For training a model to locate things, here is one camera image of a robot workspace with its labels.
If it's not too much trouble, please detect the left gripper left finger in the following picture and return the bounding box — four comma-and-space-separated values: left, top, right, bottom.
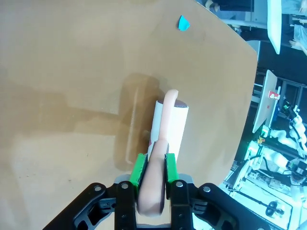
43, 153, 147, 230

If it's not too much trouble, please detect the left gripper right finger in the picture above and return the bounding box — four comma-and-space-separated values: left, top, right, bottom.
164, 153, 274, 230

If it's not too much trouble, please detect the white lint roller pink handle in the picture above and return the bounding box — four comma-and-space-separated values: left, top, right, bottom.
136, 89, 190, 218

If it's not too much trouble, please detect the white board with red sticker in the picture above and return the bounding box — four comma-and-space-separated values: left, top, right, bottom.
251, 69, 282, 134

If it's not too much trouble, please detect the teal paper scrap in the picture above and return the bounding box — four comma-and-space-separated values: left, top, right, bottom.
177, 15, 192, 32

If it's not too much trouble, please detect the white tilted panel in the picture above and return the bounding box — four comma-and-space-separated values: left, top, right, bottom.
267, 0, 282, 55

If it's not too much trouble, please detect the white equipment frame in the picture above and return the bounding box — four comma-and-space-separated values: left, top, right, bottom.
225, 140, 307, 230

